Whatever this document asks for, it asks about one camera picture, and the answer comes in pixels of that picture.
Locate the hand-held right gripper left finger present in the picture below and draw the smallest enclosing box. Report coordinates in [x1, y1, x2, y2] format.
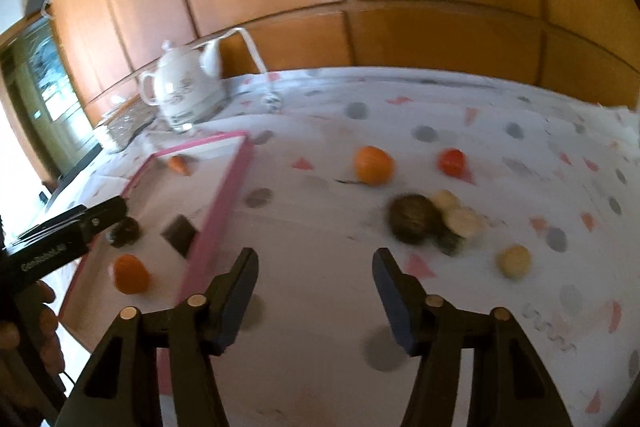
[62, 248, 259, 427]

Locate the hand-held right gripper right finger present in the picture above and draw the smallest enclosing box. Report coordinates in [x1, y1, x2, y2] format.
[372, 248, 574, 427]

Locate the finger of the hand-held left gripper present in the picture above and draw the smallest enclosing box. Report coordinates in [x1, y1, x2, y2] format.
[81, 196, 128, 244]

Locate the small dark round fruit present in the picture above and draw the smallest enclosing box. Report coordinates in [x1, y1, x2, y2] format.
[107, 217, 141, 249]

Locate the pink rimmed white tray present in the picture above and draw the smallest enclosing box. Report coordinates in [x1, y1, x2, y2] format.
[59, 132, 254, 400]

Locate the person's left hand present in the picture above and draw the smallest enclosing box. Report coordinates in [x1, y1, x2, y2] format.
[30, 281, 62, 361]

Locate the orange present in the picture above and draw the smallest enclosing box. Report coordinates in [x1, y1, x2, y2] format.
[112, 254, 151, 295]
[354, 146, 394, 185]

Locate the dark square block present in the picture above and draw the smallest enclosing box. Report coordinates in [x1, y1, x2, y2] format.
[161, 215, 199, 257]

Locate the small dark green fruit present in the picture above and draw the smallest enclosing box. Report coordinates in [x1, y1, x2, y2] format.
[435, 229, 463, 255]

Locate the dark brown round fruit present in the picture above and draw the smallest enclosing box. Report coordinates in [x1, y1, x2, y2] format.
[389, 194, 443, 243]

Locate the clear glass dish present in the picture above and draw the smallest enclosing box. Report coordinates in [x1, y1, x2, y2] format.
[95, 104, 156, 152]

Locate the beige round fruit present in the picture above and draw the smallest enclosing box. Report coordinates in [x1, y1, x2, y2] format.
[496, 244, 532, 280]
[445, 207, 487, 239]
[431, 189, 462, 212]

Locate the patterned white tablecloth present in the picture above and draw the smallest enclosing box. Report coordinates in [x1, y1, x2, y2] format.
[45, 67, 640, 427]

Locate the white ceramic teapot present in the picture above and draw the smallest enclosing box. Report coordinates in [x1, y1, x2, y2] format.
[139, 39, 226, 134]

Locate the green framed glass door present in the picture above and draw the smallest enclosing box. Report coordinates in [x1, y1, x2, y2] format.
[0, 17, 98, 188]

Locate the red tomato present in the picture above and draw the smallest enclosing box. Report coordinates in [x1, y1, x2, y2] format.
[438, 148, 467, 178]

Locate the white cable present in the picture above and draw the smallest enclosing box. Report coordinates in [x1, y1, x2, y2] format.
[200, 26, 283, 110]

